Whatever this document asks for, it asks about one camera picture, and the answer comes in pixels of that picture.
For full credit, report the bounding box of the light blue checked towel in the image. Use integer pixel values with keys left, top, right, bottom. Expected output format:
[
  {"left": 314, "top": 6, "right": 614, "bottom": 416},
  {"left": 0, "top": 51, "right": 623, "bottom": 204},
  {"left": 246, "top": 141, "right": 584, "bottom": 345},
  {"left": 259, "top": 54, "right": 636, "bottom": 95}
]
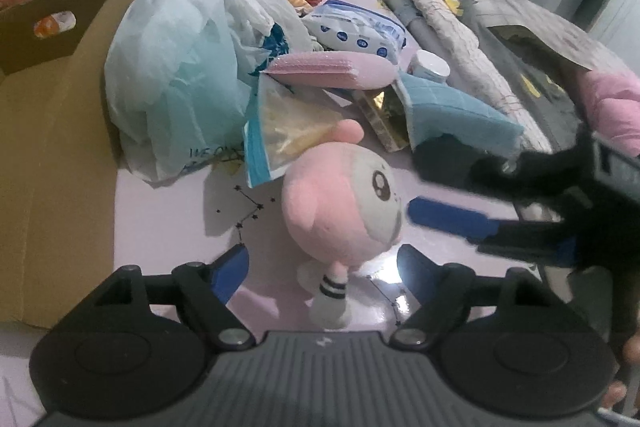
[{"left": 394, "top": 72, "right": 524, "bottom": 157}]

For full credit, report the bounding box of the pink plush doll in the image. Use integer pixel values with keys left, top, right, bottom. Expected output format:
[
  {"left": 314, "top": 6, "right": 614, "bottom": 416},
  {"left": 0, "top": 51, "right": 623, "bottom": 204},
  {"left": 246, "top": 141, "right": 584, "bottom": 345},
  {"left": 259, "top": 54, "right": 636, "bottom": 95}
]
[{"left": 281, "top": 119, "right": 404, "bottom": 329}]

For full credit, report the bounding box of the clear blue snack bag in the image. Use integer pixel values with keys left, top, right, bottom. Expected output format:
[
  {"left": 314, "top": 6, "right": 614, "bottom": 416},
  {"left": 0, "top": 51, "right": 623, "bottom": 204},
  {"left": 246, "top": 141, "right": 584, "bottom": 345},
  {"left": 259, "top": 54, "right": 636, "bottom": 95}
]
[{"left": 243, "top": 74, "right": 343, "bottom": 187}]

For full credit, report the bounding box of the blue white tissue pack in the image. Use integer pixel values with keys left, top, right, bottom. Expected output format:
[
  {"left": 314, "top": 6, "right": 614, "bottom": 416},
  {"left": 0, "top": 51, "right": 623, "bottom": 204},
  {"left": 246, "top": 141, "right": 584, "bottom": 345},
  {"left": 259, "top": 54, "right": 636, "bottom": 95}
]
[{"left": 302, "top": 0, "right": 407, "bottom": 65}]

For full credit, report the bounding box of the person right hand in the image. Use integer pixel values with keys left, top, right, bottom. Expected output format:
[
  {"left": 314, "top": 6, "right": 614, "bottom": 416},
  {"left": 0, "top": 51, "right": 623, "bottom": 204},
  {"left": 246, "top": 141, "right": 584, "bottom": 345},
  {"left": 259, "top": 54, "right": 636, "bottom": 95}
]
[{"left": 602, "top": 333, "right": 639, "bottom": 409}]

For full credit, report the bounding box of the pink pillow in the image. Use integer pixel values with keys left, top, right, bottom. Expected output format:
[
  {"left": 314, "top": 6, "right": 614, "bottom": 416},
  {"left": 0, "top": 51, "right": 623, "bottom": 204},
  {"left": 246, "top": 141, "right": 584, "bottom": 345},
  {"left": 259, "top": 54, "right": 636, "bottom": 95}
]
[{"left": 576, "top": 70, "right": 640, "bottom": 157}]

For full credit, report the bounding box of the grey patterned quilt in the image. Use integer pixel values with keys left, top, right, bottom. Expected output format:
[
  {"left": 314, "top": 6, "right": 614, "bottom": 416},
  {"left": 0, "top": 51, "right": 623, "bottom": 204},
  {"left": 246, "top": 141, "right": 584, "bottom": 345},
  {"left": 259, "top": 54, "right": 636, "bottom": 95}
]
[{"left": 401, "top": 0, "right": 638, "bottom": 153}]

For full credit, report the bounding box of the gold foil box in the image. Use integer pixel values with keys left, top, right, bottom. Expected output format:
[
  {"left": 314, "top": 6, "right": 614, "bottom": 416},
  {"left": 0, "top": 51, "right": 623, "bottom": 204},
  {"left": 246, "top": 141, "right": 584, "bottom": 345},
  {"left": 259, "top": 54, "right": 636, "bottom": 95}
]
[{"left": 352, "top": 86, "right": 409, "bottom": 153}]

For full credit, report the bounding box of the white plastic jar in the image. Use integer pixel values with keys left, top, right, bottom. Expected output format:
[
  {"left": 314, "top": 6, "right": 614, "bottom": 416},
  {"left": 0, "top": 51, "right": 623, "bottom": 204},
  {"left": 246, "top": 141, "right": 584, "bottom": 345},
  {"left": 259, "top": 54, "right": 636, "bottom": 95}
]
[{"left": 407, "top": 50, "right": 451, "bottom": 83}]

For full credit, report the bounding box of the white rolled blanket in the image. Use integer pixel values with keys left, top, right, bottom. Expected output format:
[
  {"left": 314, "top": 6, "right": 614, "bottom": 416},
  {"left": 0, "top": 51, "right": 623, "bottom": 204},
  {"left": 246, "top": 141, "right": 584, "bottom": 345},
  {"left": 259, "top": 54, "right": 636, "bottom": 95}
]
[{"left": 411, "top": 0, "right": 552, "bottom": 153}]

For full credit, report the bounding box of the white blue plastic bag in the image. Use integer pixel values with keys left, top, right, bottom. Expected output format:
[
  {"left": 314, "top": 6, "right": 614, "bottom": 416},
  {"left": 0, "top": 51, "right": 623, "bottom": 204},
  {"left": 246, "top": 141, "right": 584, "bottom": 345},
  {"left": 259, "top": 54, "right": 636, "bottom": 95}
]
[{"left": 104, "top": 0, "right": 312, "bottom": 183}]

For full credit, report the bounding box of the brown cardboard box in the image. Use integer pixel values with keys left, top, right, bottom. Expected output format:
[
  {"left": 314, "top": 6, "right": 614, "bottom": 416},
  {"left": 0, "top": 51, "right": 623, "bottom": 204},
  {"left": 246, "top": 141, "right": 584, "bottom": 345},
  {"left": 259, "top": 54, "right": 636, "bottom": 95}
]
[{"left": 1, "top": 0, "right": 134, "bottom": 329}]

